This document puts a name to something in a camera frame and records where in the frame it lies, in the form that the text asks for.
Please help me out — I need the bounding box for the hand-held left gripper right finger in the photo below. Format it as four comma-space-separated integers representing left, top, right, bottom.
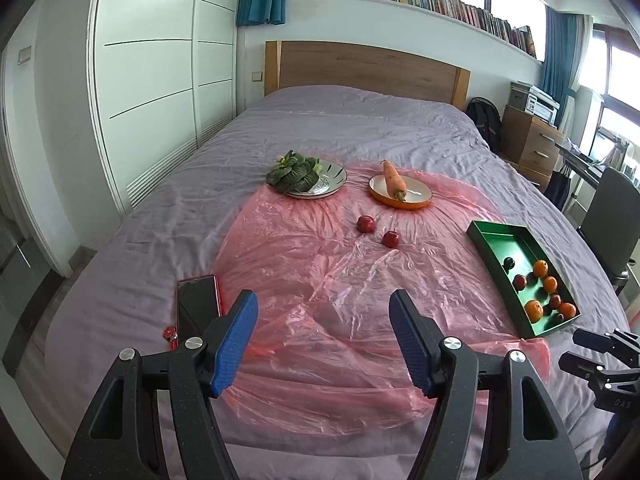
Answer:
388, 288, 583, 480

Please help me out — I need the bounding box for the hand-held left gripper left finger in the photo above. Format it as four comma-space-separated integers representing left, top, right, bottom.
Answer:
61, 289, 260, 480

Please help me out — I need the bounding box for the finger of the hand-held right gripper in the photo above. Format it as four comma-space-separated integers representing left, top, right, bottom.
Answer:
558, 352, 632, 394
572, 328, 640, 361

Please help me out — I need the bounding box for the green metal tray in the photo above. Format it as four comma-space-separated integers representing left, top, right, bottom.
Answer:
466, 220, 582, 339

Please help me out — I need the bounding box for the black smartphone red case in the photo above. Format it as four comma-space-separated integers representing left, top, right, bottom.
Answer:
176, 274, 222, 342

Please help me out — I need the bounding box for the pink plastic sheet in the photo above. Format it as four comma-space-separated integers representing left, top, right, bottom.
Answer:
214, 160, 551, 436

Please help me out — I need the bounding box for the dark chair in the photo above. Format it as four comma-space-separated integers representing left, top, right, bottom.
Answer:
576, 166, 640, 296

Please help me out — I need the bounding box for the dark blue bag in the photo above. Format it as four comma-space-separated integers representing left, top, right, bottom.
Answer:
544, 167, 572, 211

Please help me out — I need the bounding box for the orange plate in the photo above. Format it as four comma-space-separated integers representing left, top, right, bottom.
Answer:
368, 174, 434, 208

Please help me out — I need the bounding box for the carrot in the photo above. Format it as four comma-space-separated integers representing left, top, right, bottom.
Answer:
382, 160, 408, 202

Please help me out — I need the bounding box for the glass desk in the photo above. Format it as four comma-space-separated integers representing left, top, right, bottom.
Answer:
555, 140, 608, 178

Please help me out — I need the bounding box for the bok choy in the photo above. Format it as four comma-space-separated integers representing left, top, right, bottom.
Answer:
265, 150, 321, 192

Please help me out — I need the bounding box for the silver plate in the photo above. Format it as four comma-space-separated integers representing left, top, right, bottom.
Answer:
280, 158, 348, 199

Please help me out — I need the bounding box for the wooden dresser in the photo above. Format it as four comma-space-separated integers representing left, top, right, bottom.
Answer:
500, 104, 566, 193

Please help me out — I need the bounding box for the bed with purple sheet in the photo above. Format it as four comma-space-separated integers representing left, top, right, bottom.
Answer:
45, 85, 631, 480

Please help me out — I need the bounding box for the black backpack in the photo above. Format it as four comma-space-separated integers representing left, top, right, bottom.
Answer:
465, 96, 502, 151

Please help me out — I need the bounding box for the white printer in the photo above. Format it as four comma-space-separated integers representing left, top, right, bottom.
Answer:
510, 80, 561, 127

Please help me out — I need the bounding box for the white wardrobe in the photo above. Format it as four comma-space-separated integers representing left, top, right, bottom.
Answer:
87, 0, 238, 216

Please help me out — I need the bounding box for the wooden headboard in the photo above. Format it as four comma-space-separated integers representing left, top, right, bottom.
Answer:
264, 40, 472, 111

